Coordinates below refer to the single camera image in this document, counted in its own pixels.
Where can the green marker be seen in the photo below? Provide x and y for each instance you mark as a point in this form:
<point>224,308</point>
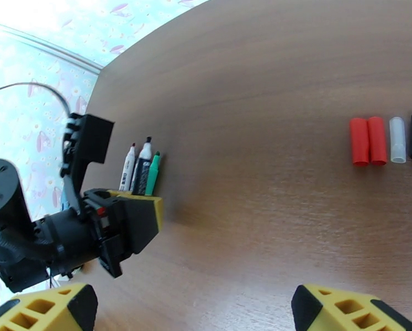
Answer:
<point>153,175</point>

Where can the aluminium corner post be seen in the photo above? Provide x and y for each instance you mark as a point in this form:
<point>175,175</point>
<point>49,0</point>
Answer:
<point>54,47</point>

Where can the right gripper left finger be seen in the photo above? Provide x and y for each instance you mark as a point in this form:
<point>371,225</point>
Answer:
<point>43,311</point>

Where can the black and white marker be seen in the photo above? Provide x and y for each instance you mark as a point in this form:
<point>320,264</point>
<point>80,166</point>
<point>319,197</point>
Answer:
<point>142,168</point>

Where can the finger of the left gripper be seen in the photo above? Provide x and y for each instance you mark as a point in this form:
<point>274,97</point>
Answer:
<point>138,223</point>
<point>118,192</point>

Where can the red whiteboard marker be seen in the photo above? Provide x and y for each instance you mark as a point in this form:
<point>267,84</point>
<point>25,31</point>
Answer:
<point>127,171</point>

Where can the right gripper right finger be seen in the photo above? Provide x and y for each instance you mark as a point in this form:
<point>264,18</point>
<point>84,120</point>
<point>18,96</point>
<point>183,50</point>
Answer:
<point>347,312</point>

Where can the red marker cap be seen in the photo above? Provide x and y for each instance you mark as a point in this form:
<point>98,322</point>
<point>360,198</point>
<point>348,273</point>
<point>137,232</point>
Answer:
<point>377,140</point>
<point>359,142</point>

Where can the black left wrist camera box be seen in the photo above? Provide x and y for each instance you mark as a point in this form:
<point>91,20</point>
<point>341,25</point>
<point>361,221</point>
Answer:
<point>92,138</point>

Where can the clear marker cap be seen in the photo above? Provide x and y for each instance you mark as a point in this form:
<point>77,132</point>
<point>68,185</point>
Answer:
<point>398,140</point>

